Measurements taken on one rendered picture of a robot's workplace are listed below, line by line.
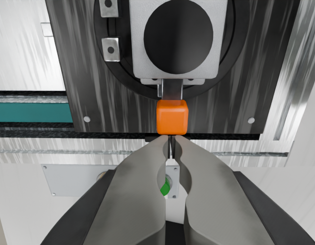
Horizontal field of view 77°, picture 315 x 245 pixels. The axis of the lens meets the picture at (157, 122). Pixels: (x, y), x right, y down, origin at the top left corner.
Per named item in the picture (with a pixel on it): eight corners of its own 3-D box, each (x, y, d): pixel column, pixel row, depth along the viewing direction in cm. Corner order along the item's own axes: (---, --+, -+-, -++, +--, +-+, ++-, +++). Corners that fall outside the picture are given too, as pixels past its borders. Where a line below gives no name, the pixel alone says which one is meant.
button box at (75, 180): (176, 174, 37) (178, 201, 32) (66, 172, 38) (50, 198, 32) (178, 143, 34) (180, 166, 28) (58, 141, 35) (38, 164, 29)
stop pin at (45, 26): (70, 34, 24) (54, 37, 20) (61, 34, 24) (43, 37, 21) (68, 22, 23) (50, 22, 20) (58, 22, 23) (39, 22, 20)
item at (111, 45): (123, 59, 19) (120, 61, 18) (108, 59, 19) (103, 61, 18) (121, 36, 18) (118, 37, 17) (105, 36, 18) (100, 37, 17)
